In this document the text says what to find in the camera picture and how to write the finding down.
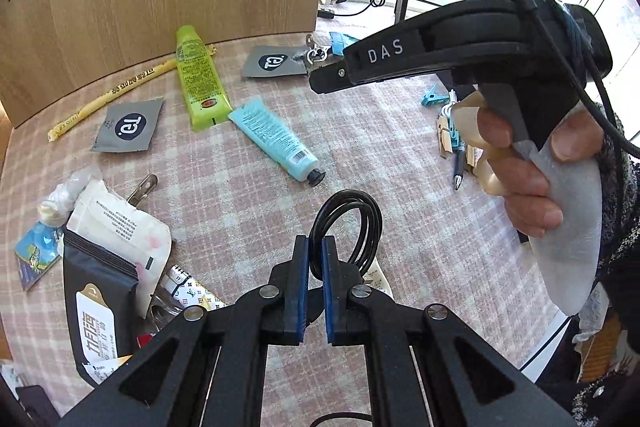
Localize black cable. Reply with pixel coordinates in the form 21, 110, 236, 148
308, 188, 384, 282

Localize patterned lighter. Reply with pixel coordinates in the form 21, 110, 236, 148
160, 265, 227, 311

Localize light blue cream tube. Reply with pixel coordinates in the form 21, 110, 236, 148
228, 98, 326, 186

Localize green tube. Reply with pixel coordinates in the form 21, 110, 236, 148
176, 25, 232, 132

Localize black seafood wipes pouch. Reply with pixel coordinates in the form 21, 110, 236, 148
63, 230, 138, 387

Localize person's right hand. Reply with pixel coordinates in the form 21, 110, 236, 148
454, 92, 603, 237

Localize teal clothespin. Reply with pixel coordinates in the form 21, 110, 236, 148
447, 115, 462, 152
421, 84, 450, 107

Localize wooden clothespin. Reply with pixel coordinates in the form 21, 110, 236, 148
437, 115, 452, 158

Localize black pen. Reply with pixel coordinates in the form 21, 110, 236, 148
452, 143, 466, 191

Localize blue wet wipes pack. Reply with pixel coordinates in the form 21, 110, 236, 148
329, 31, 359, 56

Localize white paper pouch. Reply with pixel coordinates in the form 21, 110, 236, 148
67, 179, 171, 317

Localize grey sachet right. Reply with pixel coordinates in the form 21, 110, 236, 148
241, 46, 307, 79

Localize grey sachet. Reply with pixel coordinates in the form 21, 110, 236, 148
241, 46, 307, 79
91, 98, 164, 154

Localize grey sachet left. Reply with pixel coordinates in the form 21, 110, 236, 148
91, 98, 164, 154

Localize yellow long straw packet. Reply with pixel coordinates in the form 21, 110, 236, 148
46, 43, 217, 144

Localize crumpled clear plastic bag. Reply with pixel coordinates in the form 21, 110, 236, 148
38, 165, 102, 228

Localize blue cartoon card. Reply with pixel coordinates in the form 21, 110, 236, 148
14, 222, 63, 291

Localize white usb cable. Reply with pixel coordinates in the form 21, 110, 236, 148
438, 89, 459, 120

